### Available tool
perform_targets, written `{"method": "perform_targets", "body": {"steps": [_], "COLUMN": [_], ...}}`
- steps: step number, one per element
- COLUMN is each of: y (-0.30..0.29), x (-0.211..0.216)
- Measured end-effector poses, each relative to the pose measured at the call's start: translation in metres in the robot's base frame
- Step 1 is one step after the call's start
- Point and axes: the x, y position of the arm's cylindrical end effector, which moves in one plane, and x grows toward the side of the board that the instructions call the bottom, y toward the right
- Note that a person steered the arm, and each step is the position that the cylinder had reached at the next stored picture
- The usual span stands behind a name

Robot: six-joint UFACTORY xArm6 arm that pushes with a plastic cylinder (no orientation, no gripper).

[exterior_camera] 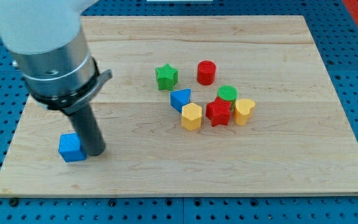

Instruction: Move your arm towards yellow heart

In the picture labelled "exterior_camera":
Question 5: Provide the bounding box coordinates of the blue triangle block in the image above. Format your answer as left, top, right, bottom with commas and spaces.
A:
170, 88, 191, 113

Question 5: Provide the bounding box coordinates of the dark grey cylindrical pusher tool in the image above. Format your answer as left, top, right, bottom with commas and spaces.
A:
68, 104, 106, 156

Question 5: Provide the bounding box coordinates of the yellow hexagon block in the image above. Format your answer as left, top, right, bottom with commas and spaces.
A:
181, 103, 203, 131

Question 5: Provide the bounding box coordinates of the red star block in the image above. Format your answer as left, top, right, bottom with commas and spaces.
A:
206, 96, 231, 126

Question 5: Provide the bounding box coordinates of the light wooden board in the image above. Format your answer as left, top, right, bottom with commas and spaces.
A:
0, 16, 358, 198

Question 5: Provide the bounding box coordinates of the green cylinder block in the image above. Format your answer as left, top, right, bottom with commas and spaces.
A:
217, 85, 238, 110

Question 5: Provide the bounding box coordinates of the green star block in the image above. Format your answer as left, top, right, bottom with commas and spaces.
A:
155, 63, 178, 91

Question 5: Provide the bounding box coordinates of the red cylinder block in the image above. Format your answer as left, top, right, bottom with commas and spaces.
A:
196, 60, 216, 85

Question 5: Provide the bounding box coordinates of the yellow heart block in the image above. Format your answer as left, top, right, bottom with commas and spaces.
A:
234, 98, 256, 126

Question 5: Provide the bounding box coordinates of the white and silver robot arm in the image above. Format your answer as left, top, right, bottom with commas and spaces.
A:
0, 0, 111, 115

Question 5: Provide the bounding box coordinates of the blue cube block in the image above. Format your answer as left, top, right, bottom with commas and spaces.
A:
58, 133, 87, 162

